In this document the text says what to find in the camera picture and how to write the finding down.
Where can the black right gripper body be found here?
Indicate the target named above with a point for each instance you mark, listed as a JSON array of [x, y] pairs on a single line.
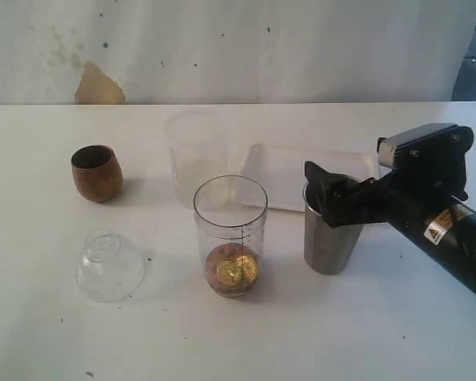
[[427, 185]]

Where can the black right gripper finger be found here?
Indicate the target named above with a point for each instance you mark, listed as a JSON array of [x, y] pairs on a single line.
[[342, 200]]

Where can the stainless steel cup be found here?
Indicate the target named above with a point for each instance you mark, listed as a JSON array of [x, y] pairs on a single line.
[[326, 249]]

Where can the gold foil-wrapped chocolate coins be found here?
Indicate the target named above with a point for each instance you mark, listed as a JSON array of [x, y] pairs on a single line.
[[231, 269]]

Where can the brown wooden cup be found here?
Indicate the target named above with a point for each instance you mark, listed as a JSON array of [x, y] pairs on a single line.
[[96, 172]]

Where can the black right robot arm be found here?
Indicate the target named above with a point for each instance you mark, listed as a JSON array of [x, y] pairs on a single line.
[[438, 240]]

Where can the clear plastic shaker cup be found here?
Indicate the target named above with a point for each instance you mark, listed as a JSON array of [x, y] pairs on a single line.
[[230, 209]]

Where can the clear plastic shaker lid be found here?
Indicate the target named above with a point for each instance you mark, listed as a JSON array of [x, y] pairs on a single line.
[[110, 267]]

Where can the white rectangular tray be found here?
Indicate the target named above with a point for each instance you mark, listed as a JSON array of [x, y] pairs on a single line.
[[280, 171]]

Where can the translucent plastic beaker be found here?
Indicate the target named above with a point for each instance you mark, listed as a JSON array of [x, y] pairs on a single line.
[[198, 149]]

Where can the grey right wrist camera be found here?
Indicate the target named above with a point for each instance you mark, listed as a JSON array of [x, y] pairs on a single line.
[[394, 151]]

